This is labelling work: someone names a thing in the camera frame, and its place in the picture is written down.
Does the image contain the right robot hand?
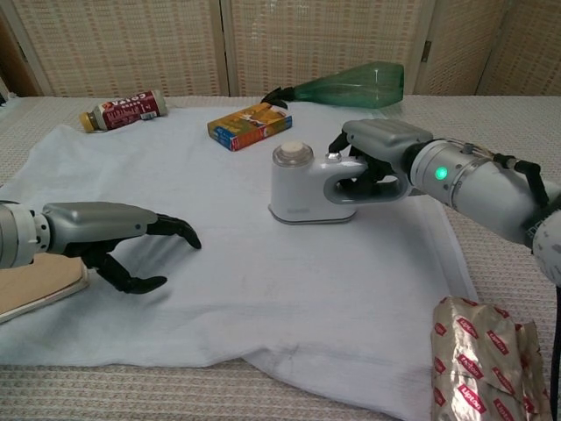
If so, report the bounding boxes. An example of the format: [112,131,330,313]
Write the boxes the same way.
[326,118,435,196]

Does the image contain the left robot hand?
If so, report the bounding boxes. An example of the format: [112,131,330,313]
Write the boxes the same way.
[41,201,203,295]

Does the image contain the white handheld steam iron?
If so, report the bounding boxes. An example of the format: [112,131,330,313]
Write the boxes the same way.
[267,140,411,225]

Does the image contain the white cloth towel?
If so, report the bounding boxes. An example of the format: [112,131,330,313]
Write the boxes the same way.
[0,103,479,421]

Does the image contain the green plastic spray bottle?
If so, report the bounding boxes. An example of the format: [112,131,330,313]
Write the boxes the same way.
[261,61,406,111]

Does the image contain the brown spiral notebook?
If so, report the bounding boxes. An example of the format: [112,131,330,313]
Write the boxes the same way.
[0,255,91,325]

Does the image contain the Costa coffee bottle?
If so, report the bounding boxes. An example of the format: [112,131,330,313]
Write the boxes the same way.
[79,89,169,133]

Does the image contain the colourful cardboard box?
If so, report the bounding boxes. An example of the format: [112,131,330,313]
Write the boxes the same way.
[207,107,295,153]

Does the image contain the beige woven table cover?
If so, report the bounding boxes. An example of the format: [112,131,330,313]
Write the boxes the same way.
[0,92,561,421]

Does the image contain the woven folding screen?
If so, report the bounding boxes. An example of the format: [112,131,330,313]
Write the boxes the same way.
[0,0,561,98]

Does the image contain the golden Lipton foil bag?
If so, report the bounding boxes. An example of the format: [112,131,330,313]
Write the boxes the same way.
[430,295,555,421]

